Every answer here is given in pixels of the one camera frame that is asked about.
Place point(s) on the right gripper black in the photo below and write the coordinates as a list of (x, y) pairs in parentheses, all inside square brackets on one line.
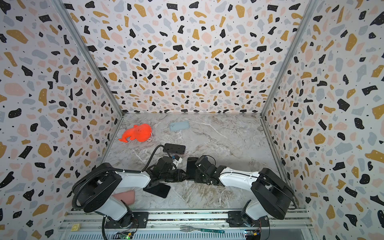
[(197, 173)]

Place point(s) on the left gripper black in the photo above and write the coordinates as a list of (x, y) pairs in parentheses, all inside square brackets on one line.
[(179, 173)]

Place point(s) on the black phone case camera cutout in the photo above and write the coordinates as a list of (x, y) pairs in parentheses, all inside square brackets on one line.
[(191, 168)]

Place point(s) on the black phone case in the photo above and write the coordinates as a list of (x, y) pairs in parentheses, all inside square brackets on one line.
[(174, 149)]

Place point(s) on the light blue phone case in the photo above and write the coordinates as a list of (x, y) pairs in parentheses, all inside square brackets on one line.
[(179, 126)]

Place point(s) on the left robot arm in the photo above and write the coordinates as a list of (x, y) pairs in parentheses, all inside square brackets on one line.
[(95, 191)]

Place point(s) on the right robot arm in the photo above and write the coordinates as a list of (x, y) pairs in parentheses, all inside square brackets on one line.
[(273, 195)]

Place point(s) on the black phone left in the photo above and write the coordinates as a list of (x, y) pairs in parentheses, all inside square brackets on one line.
[(160, 190)]

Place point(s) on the pink phone case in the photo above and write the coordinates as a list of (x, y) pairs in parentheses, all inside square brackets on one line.
[(127, 197)]

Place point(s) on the red plush toy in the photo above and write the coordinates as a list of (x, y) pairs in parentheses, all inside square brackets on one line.
[(141, 133)]

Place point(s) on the left circuit board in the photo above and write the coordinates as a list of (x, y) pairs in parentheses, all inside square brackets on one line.
[(124, 236)]

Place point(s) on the circuit board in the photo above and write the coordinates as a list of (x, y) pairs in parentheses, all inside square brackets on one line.
[(253, 235), (124, 236)]

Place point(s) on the right circuit board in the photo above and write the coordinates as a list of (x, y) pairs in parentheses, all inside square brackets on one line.
[(253, 235)]

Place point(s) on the yellow sticker tag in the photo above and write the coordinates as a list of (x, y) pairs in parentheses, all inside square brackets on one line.
[(75, 227)]

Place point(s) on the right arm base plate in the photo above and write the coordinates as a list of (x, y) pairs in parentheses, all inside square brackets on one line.
[(242, 220)]

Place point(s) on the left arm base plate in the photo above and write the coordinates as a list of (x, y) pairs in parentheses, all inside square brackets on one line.
[(138, 219)]

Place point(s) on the silver fork green handle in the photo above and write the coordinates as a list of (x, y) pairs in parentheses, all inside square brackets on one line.
[(190, 229)]

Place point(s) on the aluminium rail frame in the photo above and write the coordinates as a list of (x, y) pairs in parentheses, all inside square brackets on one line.
[(165, 225)]

